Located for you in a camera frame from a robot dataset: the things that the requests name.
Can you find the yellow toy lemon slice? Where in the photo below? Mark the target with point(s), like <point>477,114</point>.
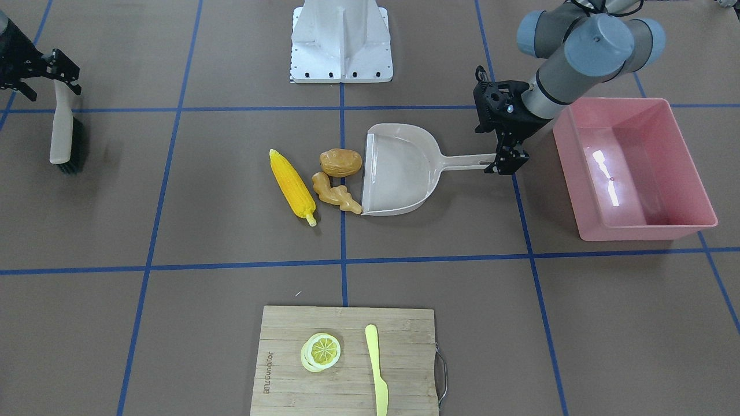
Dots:
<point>320,352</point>

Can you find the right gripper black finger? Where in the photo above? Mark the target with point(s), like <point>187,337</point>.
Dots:
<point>61,68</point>

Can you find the yellow plastic toy knife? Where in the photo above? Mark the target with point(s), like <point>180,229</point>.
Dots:
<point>379,384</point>

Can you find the yellow toy corn cob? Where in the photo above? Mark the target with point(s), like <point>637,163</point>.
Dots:
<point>293,187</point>

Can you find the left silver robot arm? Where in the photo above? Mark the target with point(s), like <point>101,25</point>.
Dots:
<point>582,44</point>

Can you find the bamboo cutting board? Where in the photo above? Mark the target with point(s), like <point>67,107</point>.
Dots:
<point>407,355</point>

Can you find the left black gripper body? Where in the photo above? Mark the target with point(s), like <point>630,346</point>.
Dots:
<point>518,128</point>

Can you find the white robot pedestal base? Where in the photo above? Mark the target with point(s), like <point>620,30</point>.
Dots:
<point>340,42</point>

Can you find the brown toy potato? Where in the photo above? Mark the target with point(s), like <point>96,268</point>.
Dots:
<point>340,162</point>

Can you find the pink plastic bin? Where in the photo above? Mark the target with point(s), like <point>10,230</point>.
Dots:
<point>628,171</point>

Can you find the tan toy ginger root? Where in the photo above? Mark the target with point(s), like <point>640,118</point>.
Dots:
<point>338,196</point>

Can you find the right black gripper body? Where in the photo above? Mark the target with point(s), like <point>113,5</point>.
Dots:
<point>13,64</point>

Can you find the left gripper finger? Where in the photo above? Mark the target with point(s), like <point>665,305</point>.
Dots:
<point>514,155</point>
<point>503,151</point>

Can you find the beige plastic dustpan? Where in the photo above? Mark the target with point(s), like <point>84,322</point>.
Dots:
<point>402,167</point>

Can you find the beige brush black bristles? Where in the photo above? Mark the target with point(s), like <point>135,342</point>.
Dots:
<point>67,143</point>

